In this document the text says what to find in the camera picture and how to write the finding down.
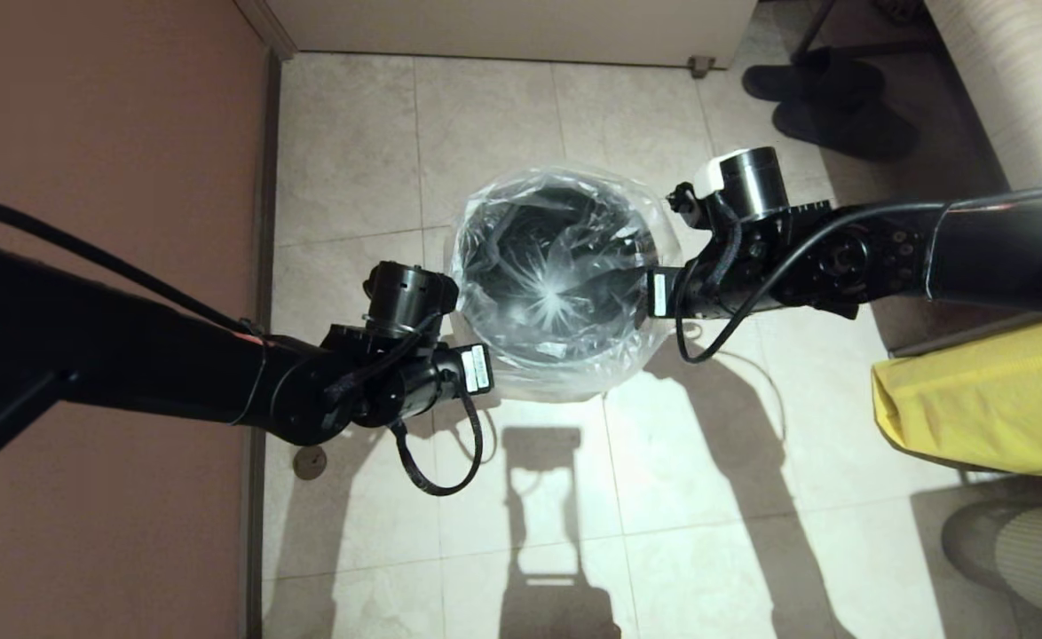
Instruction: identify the clear plastic trash bag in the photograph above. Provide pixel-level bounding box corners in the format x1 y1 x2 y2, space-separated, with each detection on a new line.
444 162 683 403

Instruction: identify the grey round trash bin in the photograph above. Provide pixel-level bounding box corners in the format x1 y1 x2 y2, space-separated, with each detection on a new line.
454 182 664 374

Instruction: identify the yellow cloth bag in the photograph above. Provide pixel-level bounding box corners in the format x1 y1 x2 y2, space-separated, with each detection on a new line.
870 315 1042 480

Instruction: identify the white door panel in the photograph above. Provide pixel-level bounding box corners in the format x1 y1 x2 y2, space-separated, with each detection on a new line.
264 0 760 72

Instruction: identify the beige striped sofa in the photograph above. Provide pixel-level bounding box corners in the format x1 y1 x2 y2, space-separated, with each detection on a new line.
920 0 1042 192

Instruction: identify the grey ribbed round stool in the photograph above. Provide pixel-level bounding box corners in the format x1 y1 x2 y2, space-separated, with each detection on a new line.
940 501 1042 627

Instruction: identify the smooth black right wrist cable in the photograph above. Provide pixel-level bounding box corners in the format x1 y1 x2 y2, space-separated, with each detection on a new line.
674 202 948 365

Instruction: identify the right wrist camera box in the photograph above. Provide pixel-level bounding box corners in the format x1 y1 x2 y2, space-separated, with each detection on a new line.
667 180 708 223

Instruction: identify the braided black left wrist cable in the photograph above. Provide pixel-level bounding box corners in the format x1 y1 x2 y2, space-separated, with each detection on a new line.
392 390 485 496

